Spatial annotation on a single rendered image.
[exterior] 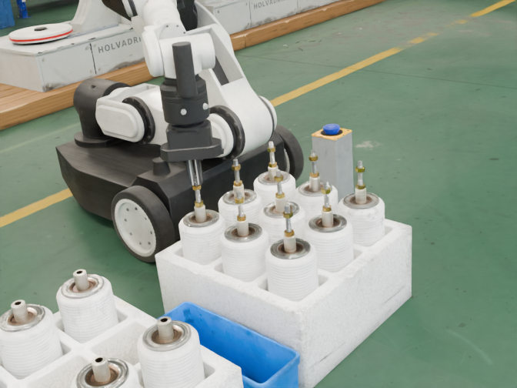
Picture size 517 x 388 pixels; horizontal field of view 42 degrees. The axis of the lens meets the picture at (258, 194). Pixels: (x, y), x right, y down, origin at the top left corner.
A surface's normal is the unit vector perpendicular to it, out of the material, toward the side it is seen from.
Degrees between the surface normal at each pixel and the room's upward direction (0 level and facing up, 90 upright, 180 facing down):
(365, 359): 0
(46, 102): 90
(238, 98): 46
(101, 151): 0
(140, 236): 90
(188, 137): 90
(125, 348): 90
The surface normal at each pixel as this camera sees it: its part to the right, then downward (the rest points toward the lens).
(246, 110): 0.47, -0.47
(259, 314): -0.65, 0.37
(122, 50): 0.75, 0.22
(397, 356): -0.09, -0.90
